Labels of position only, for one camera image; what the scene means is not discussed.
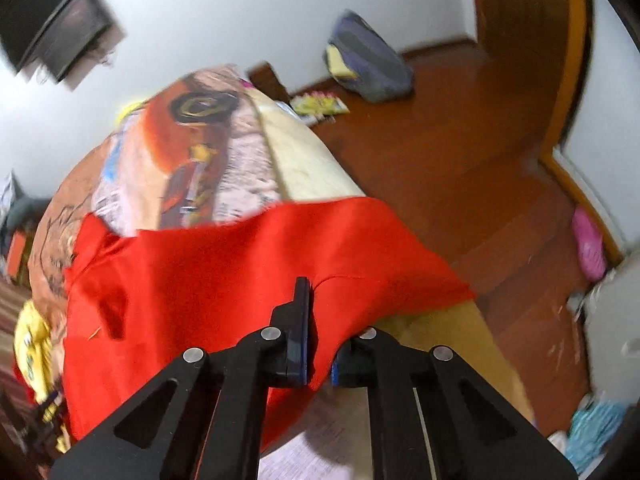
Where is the purple grey backpack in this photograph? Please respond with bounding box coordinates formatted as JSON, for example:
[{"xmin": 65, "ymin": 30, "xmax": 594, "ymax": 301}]
[{"xmin": 323, "ymin": 10, "xmax": 414, "ymax": 103}]

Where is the newspaper print bed cover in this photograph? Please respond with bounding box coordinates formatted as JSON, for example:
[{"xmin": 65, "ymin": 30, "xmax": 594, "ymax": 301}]
[{"xmin": 27, "ymin": 63, "xmax": 536, "ymax": 480}]

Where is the red garment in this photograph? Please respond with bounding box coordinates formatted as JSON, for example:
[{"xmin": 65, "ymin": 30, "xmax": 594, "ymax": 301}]
[{"xmin": 63, "ymin": 197, "xmax": 473, "ymax": 443}]

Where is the pink slipper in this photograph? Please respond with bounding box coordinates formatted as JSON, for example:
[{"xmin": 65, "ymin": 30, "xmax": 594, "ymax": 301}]
[{"xmin": 572, "ymin": 207, "xmax": 606, "ymax": 283}]

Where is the orange box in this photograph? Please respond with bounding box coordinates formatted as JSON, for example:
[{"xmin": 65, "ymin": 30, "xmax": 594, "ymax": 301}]
[{"xmin": 6, "ymin": 230, "xmax": 34, "ymax": 288}]

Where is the yellow cartoon blanket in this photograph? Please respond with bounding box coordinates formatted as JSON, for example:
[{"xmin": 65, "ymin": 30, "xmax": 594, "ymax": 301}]
[{"xmin": 13, "ymin": 299, "xmax": 66, "ymax": 422}]

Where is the small black wall monitor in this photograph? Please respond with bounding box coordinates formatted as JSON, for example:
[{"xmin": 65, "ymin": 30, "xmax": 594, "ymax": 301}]
[{"xmin": 35, "ymin": 0, "xmax": 126, "ymax": 91}]

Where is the yellow booklet on floor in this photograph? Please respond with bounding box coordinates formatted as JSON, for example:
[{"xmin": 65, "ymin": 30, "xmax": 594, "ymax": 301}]
[{"xmin": 290, "ymin": 91, "xmax": 349, "ymax": 122}]

